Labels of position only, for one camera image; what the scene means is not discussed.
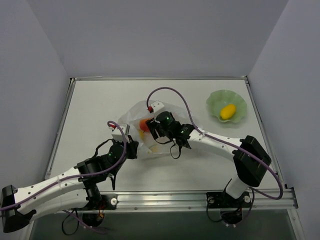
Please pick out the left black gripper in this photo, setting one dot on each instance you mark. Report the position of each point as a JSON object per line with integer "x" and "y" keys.
{"x": 133, "y": 148}

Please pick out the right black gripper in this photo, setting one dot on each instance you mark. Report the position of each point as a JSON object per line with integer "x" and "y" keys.
{"x": 152, "y": 127}

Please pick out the white plastic bag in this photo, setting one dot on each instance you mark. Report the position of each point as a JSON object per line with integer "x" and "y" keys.
{"x": 150, "y": 148}

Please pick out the yellow fake mango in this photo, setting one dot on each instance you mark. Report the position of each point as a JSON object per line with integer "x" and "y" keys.
{"x": 228, "y": 112}

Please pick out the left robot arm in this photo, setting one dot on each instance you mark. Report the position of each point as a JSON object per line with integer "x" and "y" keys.
{"x": 75, "y": 188}

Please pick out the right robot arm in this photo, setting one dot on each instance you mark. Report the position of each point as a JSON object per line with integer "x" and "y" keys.
{"x": 249, "y": 172}

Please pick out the orange fake peach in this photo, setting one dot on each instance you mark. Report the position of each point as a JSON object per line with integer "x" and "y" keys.
{"x": 143, "y": 125}

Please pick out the pale yellow fake pear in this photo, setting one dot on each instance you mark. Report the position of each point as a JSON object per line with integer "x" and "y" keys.
{"x": 141, "y": 134}

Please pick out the green wavy glass bowl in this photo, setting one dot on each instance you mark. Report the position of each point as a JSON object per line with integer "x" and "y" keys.
{"x": 220, "y": 98}

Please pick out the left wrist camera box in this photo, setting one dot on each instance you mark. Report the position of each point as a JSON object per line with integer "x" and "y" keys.
{"x": 119, "y": 133}

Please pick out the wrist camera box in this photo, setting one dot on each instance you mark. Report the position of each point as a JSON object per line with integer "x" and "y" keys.
{"x": 119, "y": 133}
{"x": 156, "y": 107}

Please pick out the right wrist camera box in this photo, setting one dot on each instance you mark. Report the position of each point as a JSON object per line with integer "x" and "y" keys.
{"x": 156, "y": 107}

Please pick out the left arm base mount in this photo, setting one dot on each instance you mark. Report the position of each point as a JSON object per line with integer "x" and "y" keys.
{"x": 96, "y": 204}

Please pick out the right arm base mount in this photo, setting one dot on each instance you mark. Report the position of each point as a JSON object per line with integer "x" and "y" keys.
{"x": 232, "y": 211}

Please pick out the aluminium front rail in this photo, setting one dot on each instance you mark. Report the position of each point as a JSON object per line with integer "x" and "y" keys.
{"x": 190, "y": 201}

